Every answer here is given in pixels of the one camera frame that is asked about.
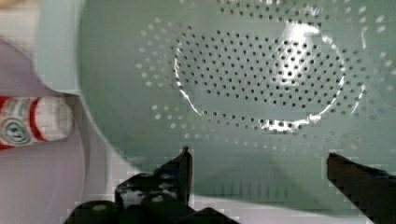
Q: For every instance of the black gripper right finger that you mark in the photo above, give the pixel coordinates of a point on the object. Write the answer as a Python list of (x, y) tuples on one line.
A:
[(372, 191)]

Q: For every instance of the red plush ketchup bottle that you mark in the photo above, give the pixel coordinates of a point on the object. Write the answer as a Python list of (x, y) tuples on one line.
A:
[(29, 120)]

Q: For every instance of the purple round plate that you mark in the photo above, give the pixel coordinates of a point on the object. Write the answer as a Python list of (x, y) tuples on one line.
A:
[(40, 183)]

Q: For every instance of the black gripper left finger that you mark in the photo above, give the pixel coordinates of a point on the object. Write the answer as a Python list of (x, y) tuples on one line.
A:
[(172, 179)]

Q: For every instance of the green plastic strainer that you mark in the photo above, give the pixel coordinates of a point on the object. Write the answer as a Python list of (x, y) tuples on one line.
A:
[(260, 91)]

